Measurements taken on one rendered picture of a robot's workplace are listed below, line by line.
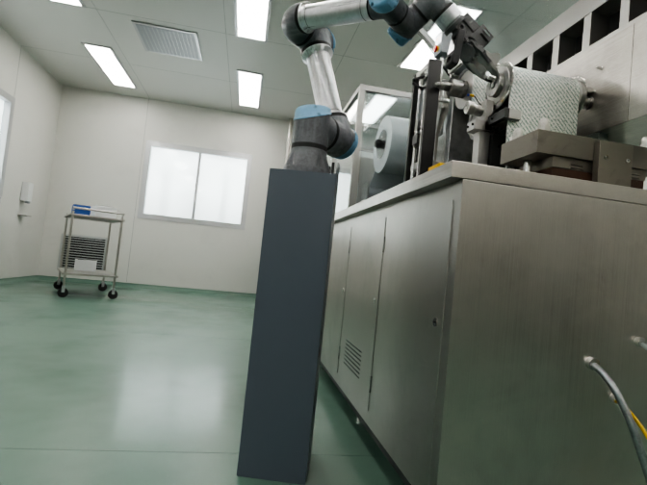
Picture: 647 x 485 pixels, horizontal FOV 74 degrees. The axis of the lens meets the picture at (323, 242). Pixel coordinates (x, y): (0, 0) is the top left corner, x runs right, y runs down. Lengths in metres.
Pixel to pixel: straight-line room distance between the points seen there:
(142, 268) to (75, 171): 1.66
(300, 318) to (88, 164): 6.16
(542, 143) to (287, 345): 0.88
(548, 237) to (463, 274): 0.24
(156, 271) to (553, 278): 6.15
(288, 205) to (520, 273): 0.65
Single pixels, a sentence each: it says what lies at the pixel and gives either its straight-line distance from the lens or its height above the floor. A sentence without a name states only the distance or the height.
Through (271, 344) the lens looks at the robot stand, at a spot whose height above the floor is 0.39.
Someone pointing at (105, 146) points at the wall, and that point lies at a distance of 7.20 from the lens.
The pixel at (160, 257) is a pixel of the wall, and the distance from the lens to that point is 6.84.
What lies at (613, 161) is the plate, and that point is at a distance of 1.36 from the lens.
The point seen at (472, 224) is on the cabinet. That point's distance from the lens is 1.05.
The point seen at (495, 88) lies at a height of 1.23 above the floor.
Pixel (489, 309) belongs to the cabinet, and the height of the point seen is 0.57.
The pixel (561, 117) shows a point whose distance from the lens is 1.58.
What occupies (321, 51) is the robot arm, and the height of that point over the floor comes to 1.38.
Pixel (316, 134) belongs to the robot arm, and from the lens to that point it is 1.37.
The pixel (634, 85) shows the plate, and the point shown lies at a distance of 1.62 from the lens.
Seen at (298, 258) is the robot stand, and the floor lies 0.64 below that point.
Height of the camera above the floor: 0.63
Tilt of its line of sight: 3 degrees up
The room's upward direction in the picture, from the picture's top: 6 degrees clockwise
